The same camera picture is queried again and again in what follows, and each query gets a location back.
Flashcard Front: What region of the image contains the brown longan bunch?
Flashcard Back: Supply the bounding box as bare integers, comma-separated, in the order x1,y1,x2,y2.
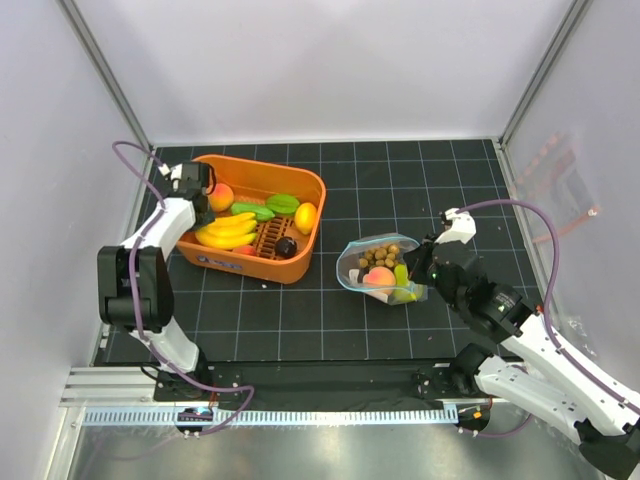
358,243,400,270

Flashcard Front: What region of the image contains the green pear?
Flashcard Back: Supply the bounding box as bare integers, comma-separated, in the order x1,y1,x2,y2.
391,264,424,304

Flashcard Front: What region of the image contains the clear zip top bag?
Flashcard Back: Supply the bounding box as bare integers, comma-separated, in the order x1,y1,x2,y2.
335,233,428,305

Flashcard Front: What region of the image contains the peach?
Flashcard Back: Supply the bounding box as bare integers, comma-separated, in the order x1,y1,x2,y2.
362,266,396,288
233,245,257,256
208,183,235,213

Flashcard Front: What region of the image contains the yellow banana bunch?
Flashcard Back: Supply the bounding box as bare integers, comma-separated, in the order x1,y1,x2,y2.
195,213,258,250

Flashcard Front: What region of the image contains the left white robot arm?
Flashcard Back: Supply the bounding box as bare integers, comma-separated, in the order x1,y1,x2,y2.
97,162,216,400

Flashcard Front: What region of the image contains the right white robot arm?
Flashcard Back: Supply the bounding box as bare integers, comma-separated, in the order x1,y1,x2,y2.
403,241,639,479

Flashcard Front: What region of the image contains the orange plastic basket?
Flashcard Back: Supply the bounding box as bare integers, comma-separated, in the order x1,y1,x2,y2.
177,154,327,284

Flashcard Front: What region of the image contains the green starfruit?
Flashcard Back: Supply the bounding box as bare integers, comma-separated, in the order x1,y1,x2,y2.
265,194,300,216

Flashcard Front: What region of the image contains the dark purple mangosteen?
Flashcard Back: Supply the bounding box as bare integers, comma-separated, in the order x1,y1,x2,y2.
274,236,298,259

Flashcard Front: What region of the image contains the yellow orange mango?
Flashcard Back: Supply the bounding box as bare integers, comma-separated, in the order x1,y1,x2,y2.
294,202,317,235

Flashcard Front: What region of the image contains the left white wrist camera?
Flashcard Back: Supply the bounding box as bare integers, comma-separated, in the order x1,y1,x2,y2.
158,163,183,182

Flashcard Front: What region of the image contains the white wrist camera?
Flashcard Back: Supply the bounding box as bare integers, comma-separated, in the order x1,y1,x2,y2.
158,163,183,182
435,208,476,244

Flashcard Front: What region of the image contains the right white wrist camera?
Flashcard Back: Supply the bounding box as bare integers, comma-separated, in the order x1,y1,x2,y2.
435,208,476,244

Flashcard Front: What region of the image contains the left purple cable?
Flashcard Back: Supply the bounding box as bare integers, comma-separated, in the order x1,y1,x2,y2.
110,140,255,437

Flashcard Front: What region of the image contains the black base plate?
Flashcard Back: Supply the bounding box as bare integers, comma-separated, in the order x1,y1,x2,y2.
149,359,486,412

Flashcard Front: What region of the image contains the slotted cable duct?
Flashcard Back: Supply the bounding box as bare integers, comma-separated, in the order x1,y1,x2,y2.
82,404,458,428

